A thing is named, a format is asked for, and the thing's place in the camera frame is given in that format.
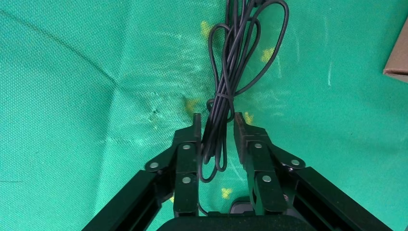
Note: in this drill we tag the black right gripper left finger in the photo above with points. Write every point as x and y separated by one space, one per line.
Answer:
186 159

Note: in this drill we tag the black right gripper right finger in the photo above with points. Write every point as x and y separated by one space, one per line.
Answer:
258 159

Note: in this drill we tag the open brown cardboard box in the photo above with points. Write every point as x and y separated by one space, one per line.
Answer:
400 60

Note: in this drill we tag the green table cloth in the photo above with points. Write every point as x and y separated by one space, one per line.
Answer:
79 127

